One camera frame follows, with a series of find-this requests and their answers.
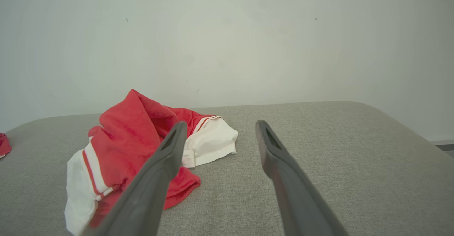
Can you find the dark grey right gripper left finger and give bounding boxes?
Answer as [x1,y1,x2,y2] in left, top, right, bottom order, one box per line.
[81,121,188,236]

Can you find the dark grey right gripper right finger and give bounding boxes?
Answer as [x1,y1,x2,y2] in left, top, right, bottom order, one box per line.
[255,120,350,236]

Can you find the red white-sleeved t-shirt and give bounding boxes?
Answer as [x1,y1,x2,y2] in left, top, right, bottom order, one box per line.
[64,89,239,236]

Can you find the red shorts with white stripe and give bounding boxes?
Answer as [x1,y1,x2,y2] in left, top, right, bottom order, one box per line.
[0,133,12,159]

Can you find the grey fabric sofa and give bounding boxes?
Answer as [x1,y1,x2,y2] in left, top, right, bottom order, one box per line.
[0,101,454,236]

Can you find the dark wall baseboard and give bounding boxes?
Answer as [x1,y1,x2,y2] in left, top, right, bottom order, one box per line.
[430,140,454,152]

